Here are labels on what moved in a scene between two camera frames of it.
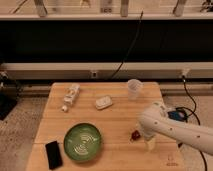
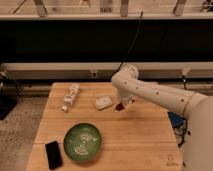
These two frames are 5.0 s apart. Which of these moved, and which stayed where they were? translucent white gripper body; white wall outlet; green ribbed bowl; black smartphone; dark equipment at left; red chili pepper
Moved: red chili pepper; translucent white gripper body
Stayed: green ribbed bowl; white wall outlet; dark equipment at left; black smartphone
